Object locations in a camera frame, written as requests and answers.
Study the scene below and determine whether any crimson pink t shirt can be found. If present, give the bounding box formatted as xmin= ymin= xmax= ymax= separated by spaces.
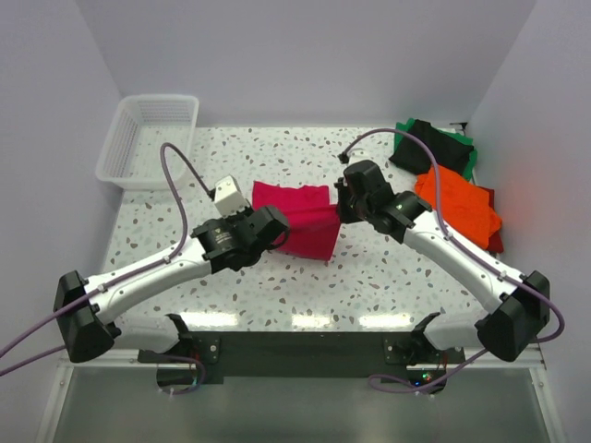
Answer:
xmin=252 ymin=181 xmax=341 ymax=261

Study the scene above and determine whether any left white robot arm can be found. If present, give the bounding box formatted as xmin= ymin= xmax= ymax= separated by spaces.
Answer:
xmin=54 ymin=206 xmax=289 ymax=363

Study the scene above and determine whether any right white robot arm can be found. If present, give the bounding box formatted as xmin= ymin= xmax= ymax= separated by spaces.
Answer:
xmin=335 ymin=160 xmax=549 ymax=363

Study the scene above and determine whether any folded green t shirt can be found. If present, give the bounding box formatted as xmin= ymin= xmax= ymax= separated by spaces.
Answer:
xmin=392 ymin=118 xmax=478 ymax=182

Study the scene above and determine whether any folded black t shirt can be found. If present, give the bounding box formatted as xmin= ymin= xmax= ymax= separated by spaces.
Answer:
xmin=388 ymin=119 xmax=475 ymax=175

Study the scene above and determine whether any folded orange t shirt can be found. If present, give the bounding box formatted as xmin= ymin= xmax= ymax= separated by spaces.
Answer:
xmin=439 ymin=166 xmax=489 ymax=250

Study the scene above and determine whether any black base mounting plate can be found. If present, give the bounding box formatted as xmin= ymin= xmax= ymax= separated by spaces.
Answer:
xmin=138 ymin=331 xmax=464 ymax=388

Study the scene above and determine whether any white plastic basket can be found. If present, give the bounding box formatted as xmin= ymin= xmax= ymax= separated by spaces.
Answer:
xmin=95 ymin=94 xmax=199 ymax=191

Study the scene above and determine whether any folded dark red t shirt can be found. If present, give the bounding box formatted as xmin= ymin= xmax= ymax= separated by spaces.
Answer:
xmin=479 ymin=186 xmax=504 ymax=254

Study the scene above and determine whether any aluminium frame rail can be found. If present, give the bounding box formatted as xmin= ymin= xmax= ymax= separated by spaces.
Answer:
xmin=82 ymin=346 xmax=546 ymax=369

